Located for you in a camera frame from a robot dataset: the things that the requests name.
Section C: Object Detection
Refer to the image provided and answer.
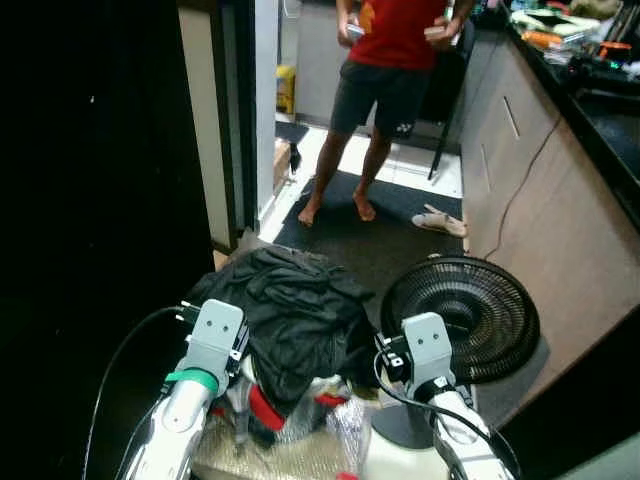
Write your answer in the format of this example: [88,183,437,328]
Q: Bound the dark grey clothes pile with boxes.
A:
[188,245,379,413]

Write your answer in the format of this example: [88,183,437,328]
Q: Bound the laundry basket with red trim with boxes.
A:
[190,375,373,480]

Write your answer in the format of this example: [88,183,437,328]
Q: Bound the black round floor fan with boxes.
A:
[370,254,543,451]

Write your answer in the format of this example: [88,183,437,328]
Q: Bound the clear plastic bag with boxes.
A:
[318,392,377,479]

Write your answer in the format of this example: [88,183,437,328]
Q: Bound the dark floor mat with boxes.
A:
[272,168,467,299]

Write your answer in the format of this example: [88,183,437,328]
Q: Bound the beige slippers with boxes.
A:
[411,204,469,239]

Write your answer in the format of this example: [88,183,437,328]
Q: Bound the beige cabinet with black counter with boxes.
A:
[458,8,640,403]

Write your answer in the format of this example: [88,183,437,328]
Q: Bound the beige door panel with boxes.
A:
[178,2,237,251]

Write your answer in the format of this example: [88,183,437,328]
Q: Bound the yellow container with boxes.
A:
[276,64,297,117]

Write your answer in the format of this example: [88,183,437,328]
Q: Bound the person in red shirt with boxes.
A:
[296,0,478,227]

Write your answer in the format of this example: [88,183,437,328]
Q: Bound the orange item on counter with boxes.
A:
[520,29,569,53]

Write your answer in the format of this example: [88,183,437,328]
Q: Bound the black device on counter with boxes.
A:
[566,52,640,99]

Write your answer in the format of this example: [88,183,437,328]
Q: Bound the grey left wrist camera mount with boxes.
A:
[183,299,247,377]

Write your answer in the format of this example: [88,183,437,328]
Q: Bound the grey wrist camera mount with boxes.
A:
[400,312,455,387]
[183,299,247,377]

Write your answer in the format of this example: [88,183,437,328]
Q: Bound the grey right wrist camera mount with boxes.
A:
[400,312,455,387]

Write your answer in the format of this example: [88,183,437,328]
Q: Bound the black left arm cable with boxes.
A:
[82,304,197,480]

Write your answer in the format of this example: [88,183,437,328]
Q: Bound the thin cable on cabinet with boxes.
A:
[496,118,563,257]

